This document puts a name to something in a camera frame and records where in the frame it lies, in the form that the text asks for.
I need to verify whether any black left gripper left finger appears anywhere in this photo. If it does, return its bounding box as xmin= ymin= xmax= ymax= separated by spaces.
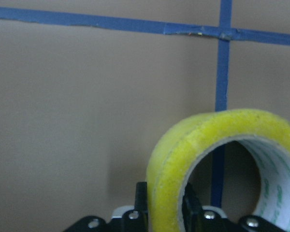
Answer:
xmin=65 ymin=182 xmax=149 ymax=232

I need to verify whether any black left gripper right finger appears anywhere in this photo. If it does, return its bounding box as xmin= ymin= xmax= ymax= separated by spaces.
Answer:
xmin=182 ymin=183 xmax=284 ymax=232

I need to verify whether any yellow tape roll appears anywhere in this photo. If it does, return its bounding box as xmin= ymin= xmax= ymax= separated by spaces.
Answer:
xmin=146 ymin=109 xmax=290 ymax=232

